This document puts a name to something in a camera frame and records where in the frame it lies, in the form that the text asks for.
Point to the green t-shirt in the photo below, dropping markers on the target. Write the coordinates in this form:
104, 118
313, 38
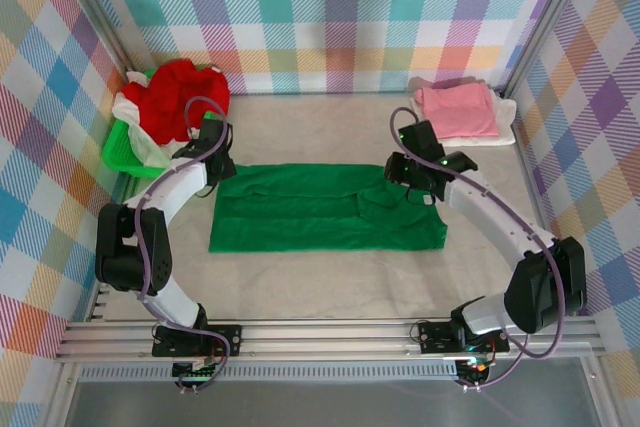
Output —
300, 212

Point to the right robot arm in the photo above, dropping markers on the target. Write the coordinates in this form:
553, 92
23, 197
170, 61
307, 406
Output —
485, 202

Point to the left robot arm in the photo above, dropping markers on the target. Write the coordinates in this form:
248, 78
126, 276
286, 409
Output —
175, 187

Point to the folded pink t-shirt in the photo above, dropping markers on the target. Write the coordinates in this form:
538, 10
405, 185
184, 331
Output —
460, 112

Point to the crumpled white t-shirt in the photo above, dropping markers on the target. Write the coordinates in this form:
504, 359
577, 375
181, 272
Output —
145, 147

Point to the red t-shirt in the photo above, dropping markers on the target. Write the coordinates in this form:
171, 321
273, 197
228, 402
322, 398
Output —
170, 97

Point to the pale pink cloth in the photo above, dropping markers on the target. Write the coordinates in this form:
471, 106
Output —
417, 82

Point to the green plastic basket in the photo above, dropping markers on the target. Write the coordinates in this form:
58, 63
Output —
117, 152

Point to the folded white t-shirt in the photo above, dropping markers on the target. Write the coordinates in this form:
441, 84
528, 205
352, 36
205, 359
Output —
505, 117

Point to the right controller board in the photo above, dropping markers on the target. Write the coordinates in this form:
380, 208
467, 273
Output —
475, 369

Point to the controller board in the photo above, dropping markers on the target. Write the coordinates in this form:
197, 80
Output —
475, 369
192, 374

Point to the left controller board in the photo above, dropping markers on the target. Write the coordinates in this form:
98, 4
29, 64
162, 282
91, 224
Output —
192, 374

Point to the grey metal panel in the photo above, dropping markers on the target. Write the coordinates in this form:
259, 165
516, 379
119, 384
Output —
325, 407

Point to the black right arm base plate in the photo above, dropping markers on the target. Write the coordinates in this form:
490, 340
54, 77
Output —
435, 337

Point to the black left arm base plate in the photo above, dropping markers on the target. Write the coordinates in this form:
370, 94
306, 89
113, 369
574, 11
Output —
230, 337

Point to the aluminium frame post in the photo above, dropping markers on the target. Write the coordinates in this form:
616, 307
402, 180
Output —
100, 12
545, 17

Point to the aluminium mounting rail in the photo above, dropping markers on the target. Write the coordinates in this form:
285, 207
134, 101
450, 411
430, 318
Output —
325, 337

